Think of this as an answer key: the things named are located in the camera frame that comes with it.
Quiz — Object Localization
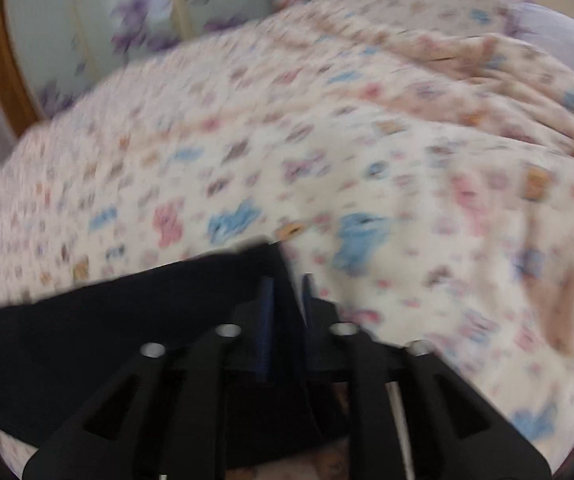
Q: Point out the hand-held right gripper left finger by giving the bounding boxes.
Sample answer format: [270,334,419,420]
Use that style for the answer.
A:
[22,276,276,480]

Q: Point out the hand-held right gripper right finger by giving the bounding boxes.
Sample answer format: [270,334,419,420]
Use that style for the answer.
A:
[301,274,552,480]

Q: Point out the black pants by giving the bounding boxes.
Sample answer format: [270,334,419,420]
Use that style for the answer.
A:
[0,241,353,467]

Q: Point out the floral printed bed sheet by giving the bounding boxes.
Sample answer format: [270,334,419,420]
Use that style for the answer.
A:
[0,35,574,480]

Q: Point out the floral printed quilt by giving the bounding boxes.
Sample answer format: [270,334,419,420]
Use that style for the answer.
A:
[272,0,574,361]

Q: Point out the floral glass wardrobe door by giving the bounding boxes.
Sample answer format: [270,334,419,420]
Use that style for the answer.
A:
[2,0,288,121]

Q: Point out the lilac pillow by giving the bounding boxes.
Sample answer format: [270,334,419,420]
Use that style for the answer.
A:
[512,2,574,106]

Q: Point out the wooden wardrobe frame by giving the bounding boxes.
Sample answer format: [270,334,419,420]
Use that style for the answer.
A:
[0,0,42,141]

